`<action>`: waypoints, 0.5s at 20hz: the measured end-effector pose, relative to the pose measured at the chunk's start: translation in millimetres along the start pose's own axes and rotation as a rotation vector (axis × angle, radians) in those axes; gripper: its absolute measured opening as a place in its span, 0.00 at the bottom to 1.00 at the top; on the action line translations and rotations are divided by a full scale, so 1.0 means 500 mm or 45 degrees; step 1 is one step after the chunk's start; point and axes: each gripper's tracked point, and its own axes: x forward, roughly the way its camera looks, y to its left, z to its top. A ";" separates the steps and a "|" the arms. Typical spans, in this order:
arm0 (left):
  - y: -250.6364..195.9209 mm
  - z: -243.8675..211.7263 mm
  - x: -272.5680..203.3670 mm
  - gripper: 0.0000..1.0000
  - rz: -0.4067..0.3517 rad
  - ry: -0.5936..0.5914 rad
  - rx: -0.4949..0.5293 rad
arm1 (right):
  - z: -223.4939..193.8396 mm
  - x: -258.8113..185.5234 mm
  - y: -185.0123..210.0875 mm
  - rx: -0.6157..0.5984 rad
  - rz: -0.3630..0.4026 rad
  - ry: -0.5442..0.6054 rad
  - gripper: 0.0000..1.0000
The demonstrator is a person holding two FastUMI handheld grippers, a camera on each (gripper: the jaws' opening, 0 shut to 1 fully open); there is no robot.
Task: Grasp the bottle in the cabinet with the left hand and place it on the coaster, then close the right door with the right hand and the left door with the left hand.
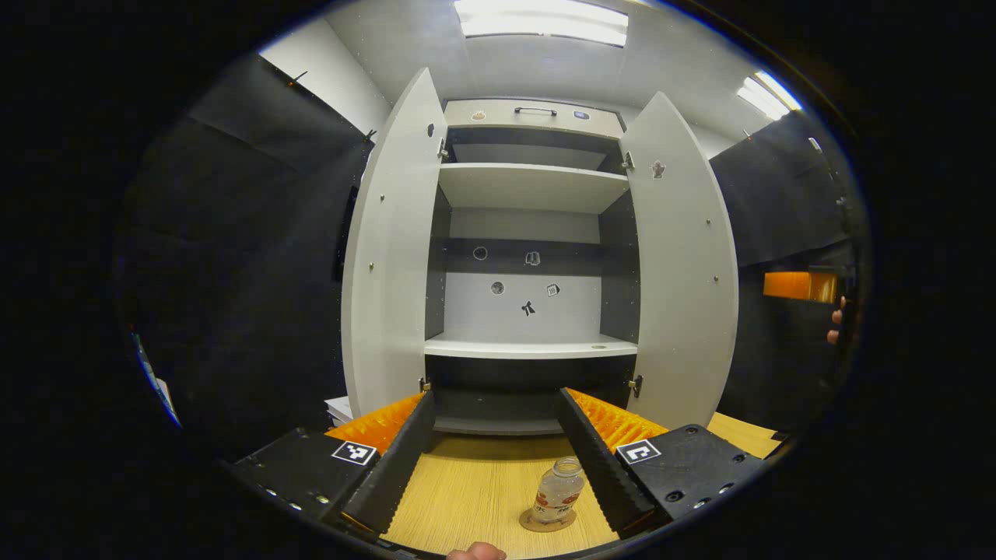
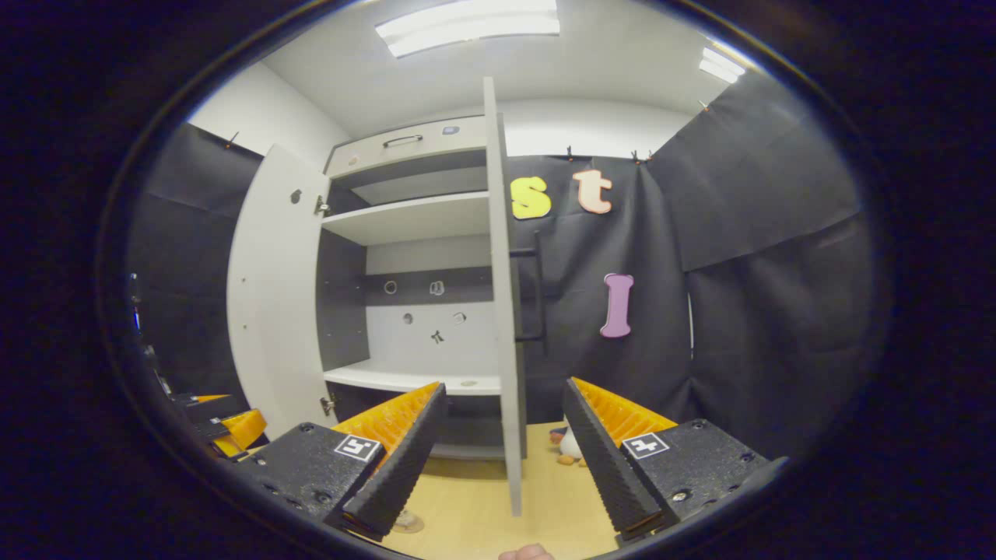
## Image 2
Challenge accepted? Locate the penguin plush toy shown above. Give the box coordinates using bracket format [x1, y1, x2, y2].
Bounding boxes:
[549, 425, 586, 467]

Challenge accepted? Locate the large ceiling light panel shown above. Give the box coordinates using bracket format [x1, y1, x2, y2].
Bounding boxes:
[375, 0, 561, 59]

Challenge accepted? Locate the white and grey cabinet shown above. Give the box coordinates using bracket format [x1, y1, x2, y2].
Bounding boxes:
[315, 115, 507, 460]

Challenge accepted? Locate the white cabinet drawer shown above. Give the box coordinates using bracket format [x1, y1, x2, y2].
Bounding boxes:
[325, 117, 487, 178]

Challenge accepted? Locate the cluttered white side table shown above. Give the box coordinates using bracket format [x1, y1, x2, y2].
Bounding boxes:
[144, 346, 174, 397]

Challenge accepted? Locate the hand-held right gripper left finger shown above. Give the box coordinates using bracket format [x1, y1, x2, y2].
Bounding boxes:
[232, 381, 449, 543]

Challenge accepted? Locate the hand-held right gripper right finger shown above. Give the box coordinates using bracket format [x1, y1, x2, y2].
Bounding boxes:
[562, 377, 788, 543]

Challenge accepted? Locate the black backdrop cloth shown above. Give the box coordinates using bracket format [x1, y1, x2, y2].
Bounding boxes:
[124, 66, 884, 460]

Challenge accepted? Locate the small ceiling light panel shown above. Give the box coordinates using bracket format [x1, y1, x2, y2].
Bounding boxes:
[698, 47, 745, 85]

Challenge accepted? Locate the white cabinet door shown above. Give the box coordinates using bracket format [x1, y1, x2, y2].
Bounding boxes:
[226, 144, 331, 440]
[482, 75, 547, 518]

